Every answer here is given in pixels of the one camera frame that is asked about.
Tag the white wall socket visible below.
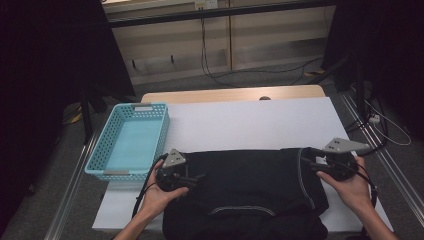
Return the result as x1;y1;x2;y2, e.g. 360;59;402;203
194;0;218;10

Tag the metal floor rail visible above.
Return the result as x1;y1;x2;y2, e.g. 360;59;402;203
339;89;424;218
43;133;101;240

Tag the light blue plastic basket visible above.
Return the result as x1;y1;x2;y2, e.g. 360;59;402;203
84;102;171;183

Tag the person's left hand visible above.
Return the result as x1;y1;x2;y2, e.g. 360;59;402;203
137;159;190;221

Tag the black hanging cable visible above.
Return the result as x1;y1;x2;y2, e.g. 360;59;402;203
199;16;241;89

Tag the black looped floor cable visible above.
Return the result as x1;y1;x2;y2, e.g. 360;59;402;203
344;93;389;158

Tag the white cable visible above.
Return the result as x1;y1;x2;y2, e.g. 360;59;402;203
364;99;413;147

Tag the white table sheet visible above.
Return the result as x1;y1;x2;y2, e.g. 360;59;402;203
92;96;394;234

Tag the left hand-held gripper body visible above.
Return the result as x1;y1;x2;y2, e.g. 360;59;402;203
155;148;192;193

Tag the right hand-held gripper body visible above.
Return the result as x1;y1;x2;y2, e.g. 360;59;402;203
315;137;371;183

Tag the light wooden cabinet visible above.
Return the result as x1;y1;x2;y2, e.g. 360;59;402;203
101;0;336;86

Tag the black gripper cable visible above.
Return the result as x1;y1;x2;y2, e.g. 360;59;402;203
131;153;169;219
333;156;379;240

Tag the black metal bar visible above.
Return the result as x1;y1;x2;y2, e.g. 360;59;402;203
108;0;336;29

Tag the black tripod stand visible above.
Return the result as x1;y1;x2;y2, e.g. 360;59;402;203
321;0;424;141

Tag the black knit vest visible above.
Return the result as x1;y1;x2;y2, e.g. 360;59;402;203
162;147;331;240

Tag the black curtain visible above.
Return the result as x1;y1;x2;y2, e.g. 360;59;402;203
0;0;136;231

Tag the person's right hand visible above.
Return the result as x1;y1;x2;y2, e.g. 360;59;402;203
316;155;373;214

